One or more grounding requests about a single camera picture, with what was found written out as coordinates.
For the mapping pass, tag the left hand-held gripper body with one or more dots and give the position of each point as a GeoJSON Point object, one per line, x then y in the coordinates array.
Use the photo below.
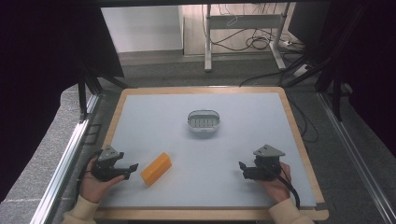
{"type": "Point", "coordinates": [107, 169]}

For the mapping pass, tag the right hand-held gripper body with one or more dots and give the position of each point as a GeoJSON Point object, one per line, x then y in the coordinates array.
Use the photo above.
{"type": "Point", "coordinates": [264, 166]}

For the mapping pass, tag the orange soap bar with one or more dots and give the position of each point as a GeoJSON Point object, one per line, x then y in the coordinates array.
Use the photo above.
{"type": "Point", "coordinates": [156, 169]}

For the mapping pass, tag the grey soap dish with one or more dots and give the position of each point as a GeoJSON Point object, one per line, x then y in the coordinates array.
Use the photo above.
{"type": "Point", "coordinates": [203, 122]}

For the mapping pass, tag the person's left hand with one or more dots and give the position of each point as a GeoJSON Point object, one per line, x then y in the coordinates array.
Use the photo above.
{"type": "Point", "coordinates": [93, 189]}

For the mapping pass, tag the person's right hand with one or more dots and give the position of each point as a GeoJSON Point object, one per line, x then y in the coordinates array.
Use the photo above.
{"type": "Point", "coordinates": [277, 189]}

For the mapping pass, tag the light grey table mat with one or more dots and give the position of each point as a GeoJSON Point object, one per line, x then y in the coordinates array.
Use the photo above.
{"type": "Point", "coordinates": [205, 161]}

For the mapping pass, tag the black metal stand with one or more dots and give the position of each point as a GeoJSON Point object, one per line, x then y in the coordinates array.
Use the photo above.
{"type": "Point", "coordinates": [330, 74]}
{"type": "Point", "coordinates": [90, 87]}

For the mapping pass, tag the white power strip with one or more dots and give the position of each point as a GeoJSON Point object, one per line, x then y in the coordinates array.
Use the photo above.
{"type": "Point", "coordinates": [302, 70]}

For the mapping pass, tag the black curtain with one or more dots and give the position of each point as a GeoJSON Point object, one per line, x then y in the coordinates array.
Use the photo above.
{"type": "Point", "coordinates": [37, 77]}
{"type": "Point", "coordinates": [367, 62]}

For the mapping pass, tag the white board panel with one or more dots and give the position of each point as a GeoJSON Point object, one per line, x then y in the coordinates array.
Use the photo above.
{"type": "Point", "coordinates": [141, 28]}

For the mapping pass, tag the aluminium rail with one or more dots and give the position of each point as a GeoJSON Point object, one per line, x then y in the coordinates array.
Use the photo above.
{"type": "Point", "coordinates": [358, 155]}
{"type": "Point", "coordinates": [63, 161]}

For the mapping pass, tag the white metal desk frame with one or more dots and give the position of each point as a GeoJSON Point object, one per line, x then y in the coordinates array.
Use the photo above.
{"type": "Point", "coordinates": [243, 21]}

